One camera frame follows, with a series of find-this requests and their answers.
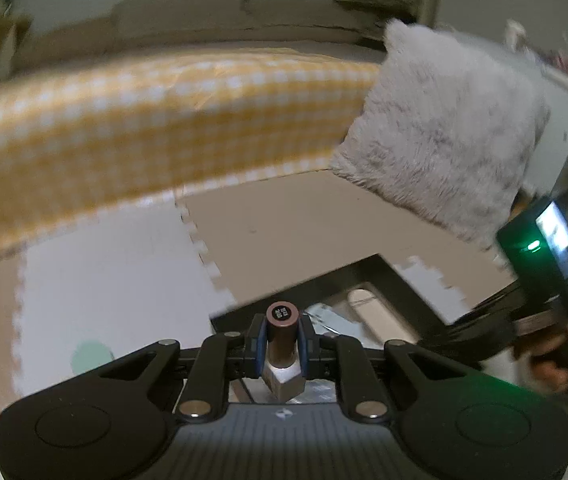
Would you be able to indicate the mint green round disc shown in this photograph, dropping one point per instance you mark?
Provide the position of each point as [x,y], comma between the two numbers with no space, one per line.
[91,355]

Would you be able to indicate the person's right hand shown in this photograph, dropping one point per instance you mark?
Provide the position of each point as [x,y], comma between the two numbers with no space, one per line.
[549,370]

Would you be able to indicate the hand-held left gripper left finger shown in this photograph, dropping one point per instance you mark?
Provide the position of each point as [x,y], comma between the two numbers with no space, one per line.
[262,342]

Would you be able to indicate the clear plastic case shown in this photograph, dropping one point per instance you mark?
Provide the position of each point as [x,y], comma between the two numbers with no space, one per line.
[331,316]

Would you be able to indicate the white foam mat tile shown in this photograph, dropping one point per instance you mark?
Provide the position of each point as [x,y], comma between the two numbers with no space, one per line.
[103,270]
[429,285]

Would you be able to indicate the yellow checked mattress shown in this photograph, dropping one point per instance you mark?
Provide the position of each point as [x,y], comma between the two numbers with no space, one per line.
[138,125]

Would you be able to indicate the beige foam mat tile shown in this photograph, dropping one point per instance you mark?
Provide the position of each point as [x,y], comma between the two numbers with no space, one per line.
[284,220]

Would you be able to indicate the black cardboard box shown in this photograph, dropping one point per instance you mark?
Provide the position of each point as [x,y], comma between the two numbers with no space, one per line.
[324,285]

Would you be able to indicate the brown lipstick tube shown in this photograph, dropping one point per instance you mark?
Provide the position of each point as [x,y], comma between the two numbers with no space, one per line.
[282,340]

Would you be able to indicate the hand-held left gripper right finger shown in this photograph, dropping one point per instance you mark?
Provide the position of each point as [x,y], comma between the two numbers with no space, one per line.
[305,342]

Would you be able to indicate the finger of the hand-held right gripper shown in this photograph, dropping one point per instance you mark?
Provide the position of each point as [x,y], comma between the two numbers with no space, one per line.
[464,342]
[484,302]

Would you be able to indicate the large fluffy grey cushion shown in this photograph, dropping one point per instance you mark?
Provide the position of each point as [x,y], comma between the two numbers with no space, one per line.
[439,125]

